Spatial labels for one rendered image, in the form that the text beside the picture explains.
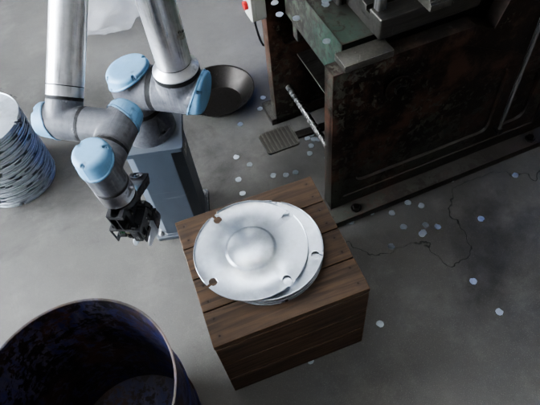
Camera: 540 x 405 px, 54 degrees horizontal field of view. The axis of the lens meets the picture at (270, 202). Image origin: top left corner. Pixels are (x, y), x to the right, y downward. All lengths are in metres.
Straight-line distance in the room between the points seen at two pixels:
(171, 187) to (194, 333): 0.45
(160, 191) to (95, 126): 0.59
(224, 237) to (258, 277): 0.15
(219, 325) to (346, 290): 0.32
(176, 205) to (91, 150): 0.72
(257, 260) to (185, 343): 0.47
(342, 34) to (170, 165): 0.60
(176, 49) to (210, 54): 1.22
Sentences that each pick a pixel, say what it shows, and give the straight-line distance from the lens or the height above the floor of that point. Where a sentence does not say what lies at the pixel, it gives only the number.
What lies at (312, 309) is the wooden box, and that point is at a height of 0.35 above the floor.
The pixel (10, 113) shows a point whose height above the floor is 0.31.
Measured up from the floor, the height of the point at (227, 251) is 0.39.
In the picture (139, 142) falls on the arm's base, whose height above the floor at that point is 0.47.
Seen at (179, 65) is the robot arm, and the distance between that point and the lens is 1.30.
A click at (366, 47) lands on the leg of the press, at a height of 0.64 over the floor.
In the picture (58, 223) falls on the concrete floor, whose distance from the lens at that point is 2.05.
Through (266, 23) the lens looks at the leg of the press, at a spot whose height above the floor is 0.47.
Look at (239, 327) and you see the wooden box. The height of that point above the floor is 0.35.
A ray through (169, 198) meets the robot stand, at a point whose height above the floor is 0.22.
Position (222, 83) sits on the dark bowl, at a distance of 2.31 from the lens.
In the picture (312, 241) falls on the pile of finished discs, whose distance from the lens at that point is 1.34.
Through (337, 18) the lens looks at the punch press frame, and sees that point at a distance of 1.51.
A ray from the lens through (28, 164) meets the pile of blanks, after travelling 2.08.
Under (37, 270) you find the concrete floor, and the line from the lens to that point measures 1.98.
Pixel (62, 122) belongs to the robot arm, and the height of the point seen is 0.79.
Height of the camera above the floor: 1.53
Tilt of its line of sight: 54 degrees down
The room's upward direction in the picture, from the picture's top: 8 degrees counter-clockwise
